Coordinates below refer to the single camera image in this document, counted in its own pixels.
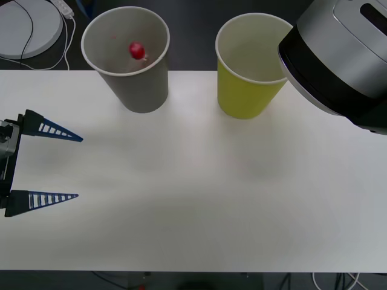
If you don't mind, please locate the thin black cable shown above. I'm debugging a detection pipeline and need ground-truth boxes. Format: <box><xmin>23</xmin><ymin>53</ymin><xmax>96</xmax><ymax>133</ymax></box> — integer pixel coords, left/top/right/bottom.
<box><xmin>11</xmin><ymin>0</ymin><xmax>34</xmax><ymax>60</ymax></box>

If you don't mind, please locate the clear bottle with red cap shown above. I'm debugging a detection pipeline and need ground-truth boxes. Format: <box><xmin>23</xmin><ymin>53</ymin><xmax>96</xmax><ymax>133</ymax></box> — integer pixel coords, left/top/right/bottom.
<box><xmin>125</xmin><ymin>41</ymin><xmax>151</xmax><ymax>72</ymax></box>

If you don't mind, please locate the white power strip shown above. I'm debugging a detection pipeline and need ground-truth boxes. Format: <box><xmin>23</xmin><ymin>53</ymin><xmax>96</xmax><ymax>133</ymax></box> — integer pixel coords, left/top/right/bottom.
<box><xmin>50</xmin><ymin>0</ymin><xmax>76</xmax><ymax>19</ymax></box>

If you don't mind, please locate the round white disc base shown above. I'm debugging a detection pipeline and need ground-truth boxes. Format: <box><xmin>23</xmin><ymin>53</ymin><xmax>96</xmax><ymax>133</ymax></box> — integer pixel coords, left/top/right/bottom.
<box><xmin>0</xmin><ymin>5</ymin><xmax>64</xmax><ymax>60</ymax></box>

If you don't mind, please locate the yellow-green plastic bin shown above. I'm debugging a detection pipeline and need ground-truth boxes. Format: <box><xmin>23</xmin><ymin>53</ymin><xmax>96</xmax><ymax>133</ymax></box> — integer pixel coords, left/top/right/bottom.
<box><xmin>215</xmin><ymin>12</ymin><xmax>296</xmax><ymax>120</ymax></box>

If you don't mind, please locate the thin white cable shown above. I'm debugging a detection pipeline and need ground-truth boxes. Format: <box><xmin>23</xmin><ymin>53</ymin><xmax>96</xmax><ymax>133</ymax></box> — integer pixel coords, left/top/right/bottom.
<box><xmin>313</xmin><ymin>271</ymin><xmax>368</xmax><ymax>290</ymax></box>
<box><xmin>0</xmin><ymin>19</ymin><xmax>68</xmax><ymax>71</ymax></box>
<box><xmin>64</xmin><ymin>16</ymin><xmax>77</xmax><ymax>72</ymax></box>

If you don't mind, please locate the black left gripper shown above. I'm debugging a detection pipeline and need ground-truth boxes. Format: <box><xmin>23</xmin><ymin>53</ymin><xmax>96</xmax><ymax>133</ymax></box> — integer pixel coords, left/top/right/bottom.
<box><xmin>0</xmin><ymin>109</ymin><xmax>84</xmax><ymax>218</ymax></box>

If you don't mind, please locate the grey plastic bin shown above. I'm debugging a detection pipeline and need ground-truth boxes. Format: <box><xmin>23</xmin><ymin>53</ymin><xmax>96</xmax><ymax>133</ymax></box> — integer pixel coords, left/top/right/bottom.
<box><xmin>80</xmin><ymin>6</ymin><xmax>171</xmax><ymax>114</ymax></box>

